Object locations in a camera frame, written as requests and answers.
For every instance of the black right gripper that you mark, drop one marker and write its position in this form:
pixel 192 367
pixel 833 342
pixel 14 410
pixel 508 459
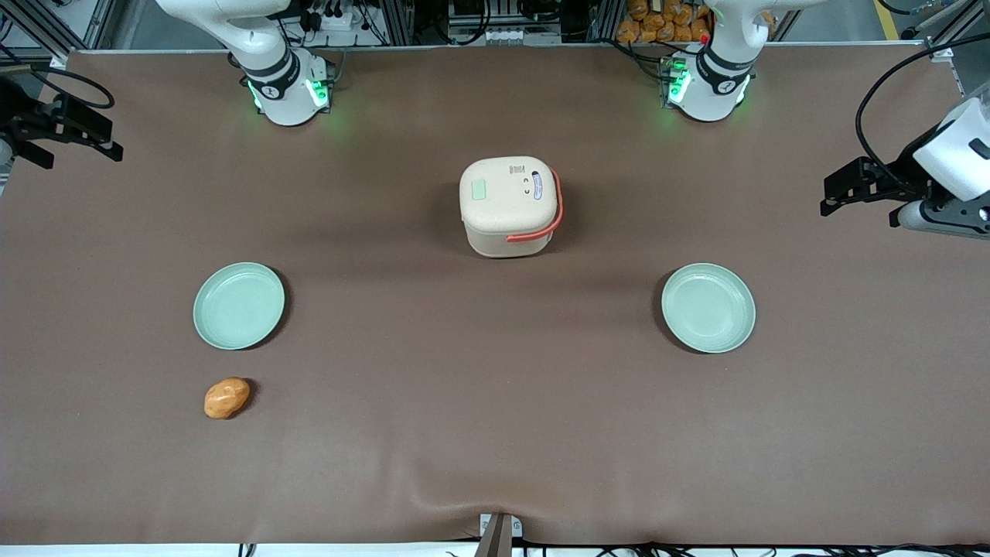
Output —
pixel 22 116

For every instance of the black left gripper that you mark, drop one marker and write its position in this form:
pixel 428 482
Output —
pixel 906 165

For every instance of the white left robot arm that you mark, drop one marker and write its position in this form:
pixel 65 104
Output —
pixel 715 73

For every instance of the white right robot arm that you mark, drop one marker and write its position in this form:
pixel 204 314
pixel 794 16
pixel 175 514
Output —
pixel 278 70

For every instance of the pale green round plate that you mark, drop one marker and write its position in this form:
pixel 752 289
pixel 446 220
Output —
pixel 238 305
pixel 708 308

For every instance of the pile of orange-brown breads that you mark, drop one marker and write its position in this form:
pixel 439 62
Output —
pixel 661 22

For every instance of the white power strip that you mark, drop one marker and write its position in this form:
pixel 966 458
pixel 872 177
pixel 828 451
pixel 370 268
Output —
pixel 332 17

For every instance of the orange-brown potato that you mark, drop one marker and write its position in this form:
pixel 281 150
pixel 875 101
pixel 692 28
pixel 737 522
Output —
pixel 226 398

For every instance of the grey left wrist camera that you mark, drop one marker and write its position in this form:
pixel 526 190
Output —
pixel 940 220

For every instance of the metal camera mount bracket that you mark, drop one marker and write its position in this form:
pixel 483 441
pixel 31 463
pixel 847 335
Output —
pixel 499 534

